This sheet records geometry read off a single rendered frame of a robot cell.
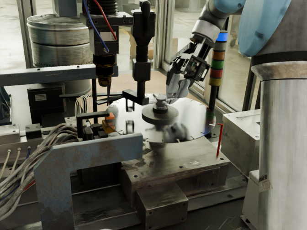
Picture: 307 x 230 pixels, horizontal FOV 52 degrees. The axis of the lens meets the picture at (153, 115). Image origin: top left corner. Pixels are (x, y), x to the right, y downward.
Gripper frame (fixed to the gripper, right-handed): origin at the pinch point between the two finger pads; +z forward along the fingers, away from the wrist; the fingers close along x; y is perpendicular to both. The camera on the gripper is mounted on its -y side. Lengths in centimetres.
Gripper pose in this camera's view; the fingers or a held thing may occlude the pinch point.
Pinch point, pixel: (169, 99)
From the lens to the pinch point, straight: 96.4
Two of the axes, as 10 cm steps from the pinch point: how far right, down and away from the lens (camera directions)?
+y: 3.7, 2.3, -9.0
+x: 8.2, 3.7, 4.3
